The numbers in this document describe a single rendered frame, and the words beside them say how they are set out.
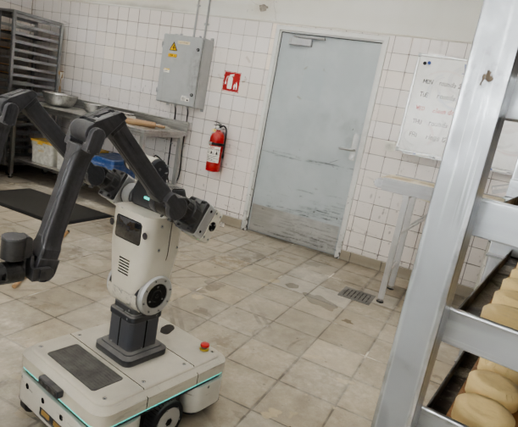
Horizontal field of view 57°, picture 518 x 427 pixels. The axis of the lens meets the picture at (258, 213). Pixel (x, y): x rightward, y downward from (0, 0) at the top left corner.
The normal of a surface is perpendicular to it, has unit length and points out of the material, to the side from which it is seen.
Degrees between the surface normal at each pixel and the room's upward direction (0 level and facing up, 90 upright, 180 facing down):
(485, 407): 0
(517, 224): 90
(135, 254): 90
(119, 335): 90
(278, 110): 90
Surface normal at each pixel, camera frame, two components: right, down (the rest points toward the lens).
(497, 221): -0.56, 0.08
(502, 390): 0.18, -0.96
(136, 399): 0.55, -0.69
